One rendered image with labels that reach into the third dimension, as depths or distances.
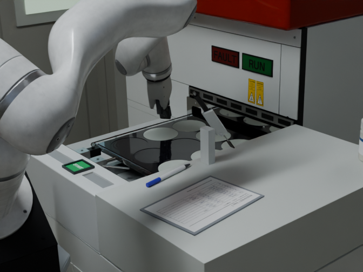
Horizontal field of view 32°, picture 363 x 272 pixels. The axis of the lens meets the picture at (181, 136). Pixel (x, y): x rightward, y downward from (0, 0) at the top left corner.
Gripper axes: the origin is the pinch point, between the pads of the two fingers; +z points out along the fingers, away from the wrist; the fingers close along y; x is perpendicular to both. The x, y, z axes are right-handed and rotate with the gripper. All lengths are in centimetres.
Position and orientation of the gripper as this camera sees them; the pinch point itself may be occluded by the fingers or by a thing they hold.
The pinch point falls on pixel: (165, 112)
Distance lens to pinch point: 183.6
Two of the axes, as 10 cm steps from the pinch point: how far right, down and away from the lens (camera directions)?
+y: -1.9, 7.2, -6.7
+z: 1.2, 6.9, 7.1
